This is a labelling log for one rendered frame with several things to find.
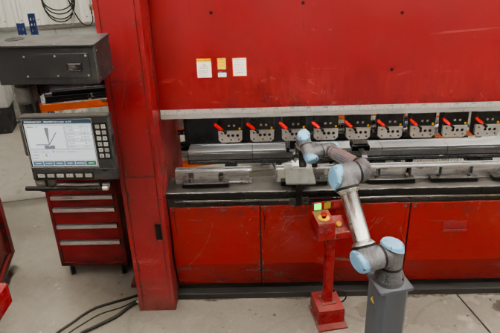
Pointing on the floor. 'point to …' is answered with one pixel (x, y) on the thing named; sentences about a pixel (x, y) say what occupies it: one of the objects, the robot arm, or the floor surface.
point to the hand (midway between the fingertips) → (300, 162)
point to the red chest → (90, 224)
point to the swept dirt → (309, 296)
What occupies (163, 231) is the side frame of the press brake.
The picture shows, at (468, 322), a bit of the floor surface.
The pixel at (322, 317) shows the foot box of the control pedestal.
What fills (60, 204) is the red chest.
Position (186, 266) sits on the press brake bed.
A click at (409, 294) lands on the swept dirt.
